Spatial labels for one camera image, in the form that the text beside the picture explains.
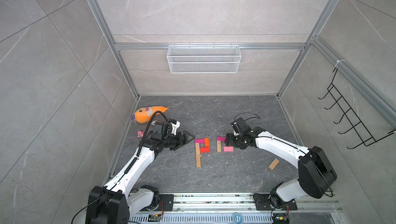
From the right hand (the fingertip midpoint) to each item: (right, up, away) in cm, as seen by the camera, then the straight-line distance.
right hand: (230, 142), depth 88 cm
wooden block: (-19, -6, +2) cm, 20 cm away
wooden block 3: (-6, -3, +5) cm, 8 cm away
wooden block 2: (-19, -10, 0) cm, 21 cm away
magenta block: (-18, -1, +7) cm, 19 cm away
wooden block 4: (+24, -12, -3) cm, 27 cm away
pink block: (-1, -5, +3) cm, 5 cm away
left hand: (-22, +4, -9) cm, 24 cm away
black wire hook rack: (+47, +9, -28) cm, 56 cm away
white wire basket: (-15, +52, +13) cm, 56 cm away
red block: (-15, -5, +3) cm, 16 cm away
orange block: (-14, -1, +5) cm, 15 cm away
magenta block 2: (-4, +1, +8) cm, 9 cm away
